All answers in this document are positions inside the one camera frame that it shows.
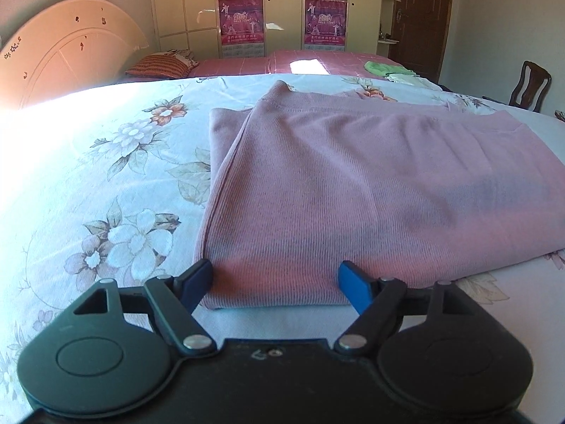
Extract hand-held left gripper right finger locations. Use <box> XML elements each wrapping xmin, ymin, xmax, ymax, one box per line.
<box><xmin>333</xmin><ymin>260</ymin><xmax>483</xmax><ymax>357</ymax></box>

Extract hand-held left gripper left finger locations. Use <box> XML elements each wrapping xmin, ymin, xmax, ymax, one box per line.
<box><xmin>71</xmin><ymin>259</ymin><xmax>218</xmax><ymax>357</ymax></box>

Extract pink knit sweater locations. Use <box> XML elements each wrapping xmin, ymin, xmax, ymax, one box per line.
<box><xmin>194</xmin><ymin>80</ymin><xmax>565</xmax><ymax>311</ymax></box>

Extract floral white bed sheet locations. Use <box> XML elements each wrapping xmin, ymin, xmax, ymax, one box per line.
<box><xmin>0</xmin><ymin>75</ymin><xmax>565</xmax><ymax>421</ymax></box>

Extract white folded cloth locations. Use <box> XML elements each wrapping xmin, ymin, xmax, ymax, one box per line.
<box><xmin>384</xmin><ymin>68</ymin><xmax>442</xmax><ymax>92</ymax></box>

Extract green cloth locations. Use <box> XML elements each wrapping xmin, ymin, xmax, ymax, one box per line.
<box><xmin>364</xmin><ymin>60</ymin><xmax>400</xmax><ymax>77</ymax></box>

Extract striped red pillow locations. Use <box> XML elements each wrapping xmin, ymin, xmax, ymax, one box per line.
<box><xmin>125</xmin><ymin>48</ymin><xmax>200</xmax><ymax>81</ymax></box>

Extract pink plaid bed cover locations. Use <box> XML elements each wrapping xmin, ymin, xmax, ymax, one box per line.
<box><xmin>119</xmin><ymin>49</ymin><xmax>425</xmax><ymax>86</ymax></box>

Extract dark wooden chair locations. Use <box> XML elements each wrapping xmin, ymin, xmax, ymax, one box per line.
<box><xmin>507</xmin><ymin>60</ymin><xmax>552</xmax><ymax>113</ymax></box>

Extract cream curved headboard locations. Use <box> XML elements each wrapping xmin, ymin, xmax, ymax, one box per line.
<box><xmin>0</xmin><ymin>0</ymin><xmax>150</xmax><ymax>111</ymax></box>

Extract white corner shelves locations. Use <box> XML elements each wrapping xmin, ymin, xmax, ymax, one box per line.
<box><xmin>376</xmin><ymin>0</ymin><xmax>402</xmax><ymax>54</ymax></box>

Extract dark brown door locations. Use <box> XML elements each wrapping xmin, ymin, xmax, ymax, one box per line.
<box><xmin>388</xmin><ymin>0</ymin><xmax>456</xmax><ymax>83</ymax></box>

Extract cream wardrobe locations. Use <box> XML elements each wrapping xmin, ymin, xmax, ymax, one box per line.
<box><xmin>148</xmin><ymin>0</ymin><xmax>402</xmax><ymax>60</ymax></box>

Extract purple wall poster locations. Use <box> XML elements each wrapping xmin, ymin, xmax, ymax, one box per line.
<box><xmin>218</xmin><ymin>0</ymin><xmax>266</xmax><ymax>58</ymax></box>
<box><xmin>304</xmin><ymin>0</ymin><xmax>348</xmax><ymax>52</ymax></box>

